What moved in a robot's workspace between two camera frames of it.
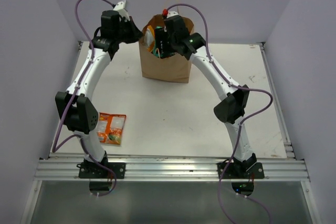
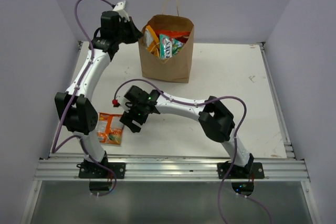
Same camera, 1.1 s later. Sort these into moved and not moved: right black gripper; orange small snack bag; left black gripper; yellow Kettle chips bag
Moved: right black gripper
Not moved: yellow Kettle chips bag; left black gripper; orange small snack bag
